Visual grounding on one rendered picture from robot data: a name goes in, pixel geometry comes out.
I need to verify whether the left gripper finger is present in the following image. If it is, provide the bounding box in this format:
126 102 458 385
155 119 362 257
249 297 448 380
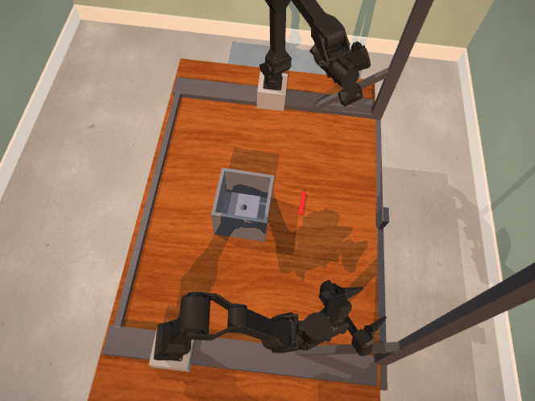
364 316 387 340
333 283 363 299

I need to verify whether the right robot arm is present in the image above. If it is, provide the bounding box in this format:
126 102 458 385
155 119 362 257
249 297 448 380
259 0 371 90

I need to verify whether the red cylindrical peg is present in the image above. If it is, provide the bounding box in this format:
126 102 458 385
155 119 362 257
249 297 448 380
298 192 306 215

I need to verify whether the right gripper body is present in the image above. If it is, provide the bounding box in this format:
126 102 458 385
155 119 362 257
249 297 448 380
333 44 363 106

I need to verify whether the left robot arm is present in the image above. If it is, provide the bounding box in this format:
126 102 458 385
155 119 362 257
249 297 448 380
154 289 352 362

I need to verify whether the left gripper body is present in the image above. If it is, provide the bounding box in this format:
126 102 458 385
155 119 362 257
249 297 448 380
320 280 374 357

